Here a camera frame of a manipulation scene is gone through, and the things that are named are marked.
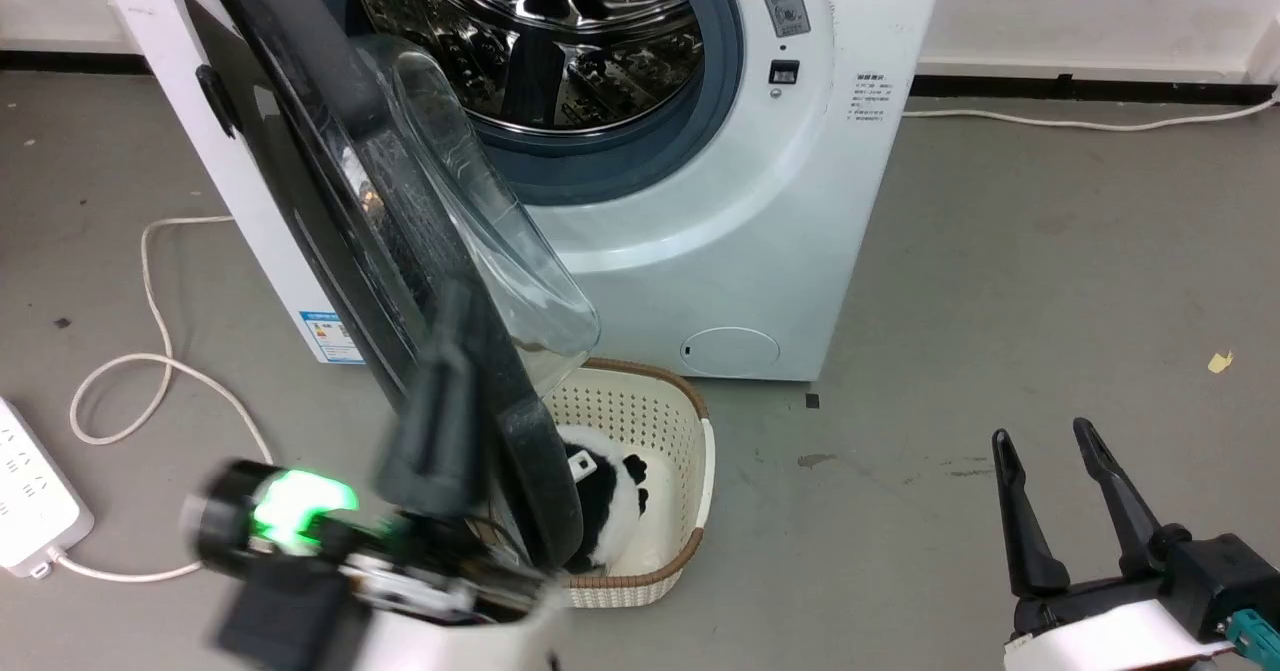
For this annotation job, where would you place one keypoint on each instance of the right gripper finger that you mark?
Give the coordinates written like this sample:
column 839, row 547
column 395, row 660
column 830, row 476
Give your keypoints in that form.
column 1125, row 501
column 1025, row 521

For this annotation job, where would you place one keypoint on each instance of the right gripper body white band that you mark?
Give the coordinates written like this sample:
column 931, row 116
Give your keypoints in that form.
column 1180, row 601

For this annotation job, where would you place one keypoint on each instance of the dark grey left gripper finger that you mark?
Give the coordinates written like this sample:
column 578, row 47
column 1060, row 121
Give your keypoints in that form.
column 440, row 421

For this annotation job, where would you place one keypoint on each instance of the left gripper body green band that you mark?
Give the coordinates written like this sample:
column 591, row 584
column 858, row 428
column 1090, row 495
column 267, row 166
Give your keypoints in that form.
column 300, row 511

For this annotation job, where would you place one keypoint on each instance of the black washing machine door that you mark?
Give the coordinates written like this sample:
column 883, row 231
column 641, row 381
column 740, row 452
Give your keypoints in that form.
column 300, row 151

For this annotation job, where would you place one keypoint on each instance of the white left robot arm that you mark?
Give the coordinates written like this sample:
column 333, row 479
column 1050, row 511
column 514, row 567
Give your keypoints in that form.
column 450, row 646

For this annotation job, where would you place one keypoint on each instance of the white front-load washing machine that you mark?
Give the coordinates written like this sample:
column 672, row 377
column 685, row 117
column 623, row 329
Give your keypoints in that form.
column 700, row 251

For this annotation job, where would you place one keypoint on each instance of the grey-blue rubber door gasket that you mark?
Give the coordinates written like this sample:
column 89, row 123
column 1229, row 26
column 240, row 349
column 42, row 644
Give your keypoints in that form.
column 640, row 166

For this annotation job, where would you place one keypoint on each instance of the black door latch socket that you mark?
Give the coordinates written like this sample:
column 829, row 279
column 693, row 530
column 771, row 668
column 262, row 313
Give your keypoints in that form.
column 784, row 72

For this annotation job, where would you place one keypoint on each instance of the blue energy label sticker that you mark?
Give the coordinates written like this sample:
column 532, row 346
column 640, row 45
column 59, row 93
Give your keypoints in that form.
column 332, row 336

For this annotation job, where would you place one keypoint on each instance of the yellow paper scrap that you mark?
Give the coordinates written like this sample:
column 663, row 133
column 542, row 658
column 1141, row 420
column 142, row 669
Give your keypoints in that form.
column 1220, row 362

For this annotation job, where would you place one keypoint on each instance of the black and white panda plush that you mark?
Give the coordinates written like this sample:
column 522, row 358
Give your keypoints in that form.
column 600, row 511

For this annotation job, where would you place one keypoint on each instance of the white laundry basket brown rim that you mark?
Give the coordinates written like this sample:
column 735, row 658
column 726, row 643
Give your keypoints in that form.
column 640, row 411

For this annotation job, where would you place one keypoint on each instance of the white power strip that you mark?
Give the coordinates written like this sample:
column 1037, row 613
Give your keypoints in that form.
column 30, row 491

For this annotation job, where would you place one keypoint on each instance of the round white filter cover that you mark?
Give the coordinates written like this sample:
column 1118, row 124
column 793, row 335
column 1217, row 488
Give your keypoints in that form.
column 730, row 351

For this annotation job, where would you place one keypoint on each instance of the stainless steel washer drum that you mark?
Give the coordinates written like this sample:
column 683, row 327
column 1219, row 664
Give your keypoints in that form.
column 600, row 51

